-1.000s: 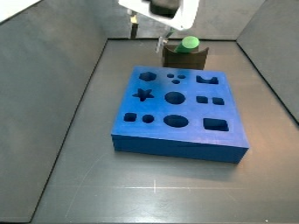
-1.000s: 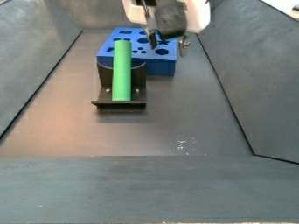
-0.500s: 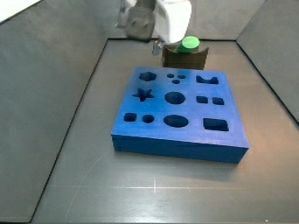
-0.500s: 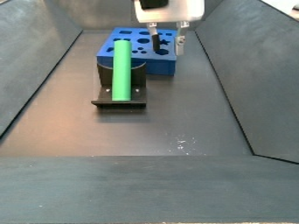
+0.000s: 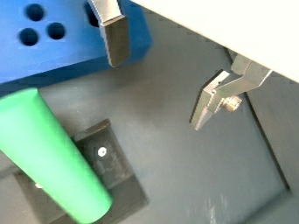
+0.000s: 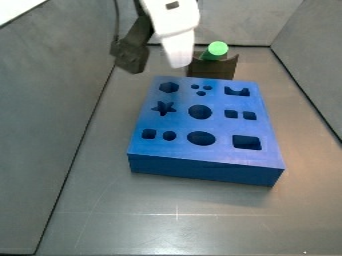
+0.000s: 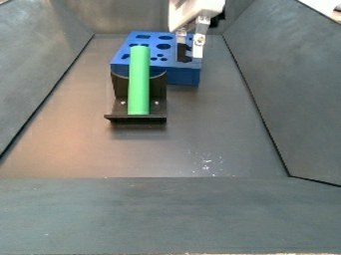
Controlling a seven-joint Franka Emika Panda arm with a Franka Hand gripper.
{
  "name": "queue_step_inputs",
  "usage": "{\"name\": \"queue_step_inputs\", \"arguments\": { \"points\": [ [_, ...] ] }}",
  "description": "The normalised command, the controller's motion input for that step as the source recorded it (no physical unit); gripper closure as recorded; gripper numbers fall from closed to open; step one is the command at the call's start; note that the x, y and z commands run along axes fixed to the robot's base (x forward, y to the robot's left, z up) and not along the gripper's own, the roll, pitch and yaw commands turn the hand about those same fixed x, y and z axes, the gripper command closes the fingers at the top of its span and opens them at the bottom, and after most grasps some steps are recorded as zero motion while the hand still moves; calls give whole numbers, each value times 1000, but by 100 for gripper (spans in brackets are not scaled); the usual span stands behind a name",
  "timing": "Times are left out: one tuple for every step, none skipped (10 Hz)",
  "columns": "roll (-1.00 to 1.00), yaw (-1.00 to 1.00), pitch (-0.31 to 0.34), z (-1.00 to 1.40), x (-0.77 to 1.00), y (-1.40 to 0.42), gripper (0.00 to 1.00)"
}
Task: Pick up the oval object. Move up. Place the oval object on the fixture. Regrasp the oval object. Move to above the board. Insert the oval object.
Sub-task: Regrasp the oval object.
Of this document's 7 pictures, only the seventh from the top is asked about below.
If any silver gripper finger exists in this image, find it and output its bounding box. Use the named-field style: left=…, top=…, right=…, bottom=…
left=191, top=15, right=210, bottom=59
left=175, top=28, right=186, bottom=63

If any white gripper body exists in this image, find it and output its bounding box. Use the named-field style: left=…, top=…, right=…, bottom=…
left=169, top=0, right=225, bottom=32

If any green oval cylinder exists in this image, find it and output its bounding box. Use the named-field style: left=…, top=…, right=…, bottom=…
left=129, top=46, right=150, bottom=115

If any black cradle fixture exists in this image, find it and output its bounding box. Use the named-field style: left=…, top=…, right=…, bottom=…
left=105, top=73, right=167, bottom=125

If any blue shape sorter block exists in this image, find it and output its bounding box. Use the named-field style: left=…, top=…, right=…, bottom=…
left=111, top=31, right=201, bottom=86

